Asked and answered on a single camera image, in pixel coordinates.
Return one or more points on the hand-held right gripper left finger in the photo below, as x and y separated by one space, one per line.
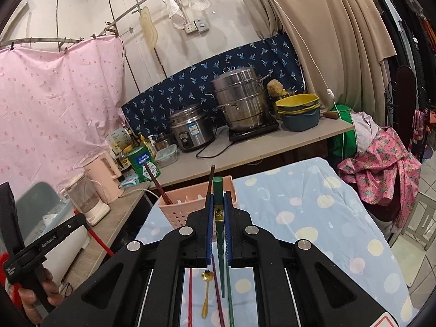
209 231

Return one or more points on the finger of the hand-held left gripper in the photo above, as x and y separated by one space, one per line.
79 218

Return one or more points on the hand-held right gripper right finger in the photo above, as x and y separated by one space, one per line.
227 231

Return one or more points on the pink plastic utensil holder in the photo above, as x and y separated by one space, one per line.
173 216

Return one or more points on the dark red chopstick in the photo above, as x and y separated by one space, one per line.
156 185
218 299
211 173

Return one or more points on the person's left hand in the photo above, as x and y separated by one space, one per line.
25 301

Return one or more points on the white blender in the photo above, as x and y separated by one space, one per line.
87 197

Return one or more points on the gold metal spoon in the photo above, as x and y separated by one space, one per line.
206 275

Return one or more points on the pink electric kettle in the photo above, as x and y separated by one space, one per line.
102 173

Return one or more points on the blue tissue pack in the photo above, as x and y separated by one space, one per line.
129 180

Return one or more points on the wooden counter shelf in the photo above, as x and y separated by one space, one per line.
238 153

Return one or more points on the blue dotted tablecloth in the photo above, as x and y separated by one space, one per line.
306 211

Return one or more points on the green tin can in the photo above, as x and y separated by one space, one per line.
143 163

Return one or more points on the clear plastic food container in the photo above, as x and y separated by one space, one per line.
167 156

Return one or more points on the small lidded steel pot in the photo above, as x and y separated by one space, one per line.
163 141

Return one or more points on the black induction cooktop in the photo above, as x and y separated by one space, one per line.
253 129

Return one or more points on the silver rice cooker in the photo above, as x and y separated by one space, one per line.
190 127

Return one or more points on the pink curtain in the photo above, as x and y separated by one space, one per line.
51 109

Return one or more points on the steel steamer pot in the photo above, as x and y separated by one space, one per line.
240 98

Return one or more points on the yellow bowl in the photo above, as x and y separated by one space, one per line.
296 99
298 109

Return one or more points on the tan loofah sponge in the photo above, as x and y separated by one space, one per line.
274 87

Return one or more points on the green bag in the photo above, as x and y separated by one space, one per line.
344 133

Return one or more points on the navy leaf print cloth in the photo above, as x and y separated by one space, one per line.
190 78

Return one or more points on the pink pineapple print garment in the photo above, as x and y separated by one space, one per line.
381 167

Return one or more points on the pale lilac garment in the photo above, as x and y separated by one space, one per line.
364 126

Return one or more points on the white stool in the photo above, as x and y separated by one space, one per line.
420 218

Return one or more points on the beige hanging board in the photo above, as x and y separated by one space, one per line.
148 27

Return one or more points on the beige curtain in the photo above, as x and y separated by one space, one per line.
327 41

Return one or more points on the white plastic bag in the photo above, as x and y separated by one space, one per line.
172 10

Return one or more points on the dark wooden chair back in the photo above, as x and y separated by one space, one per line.
405 85

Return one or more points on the hanging dark clothes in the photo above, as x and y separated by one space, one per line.
408 24

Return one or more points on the curved metal curtain rail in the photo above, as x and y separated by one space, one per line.
41 40

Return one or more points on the white wall socket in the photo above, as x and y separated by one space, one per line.
197 25

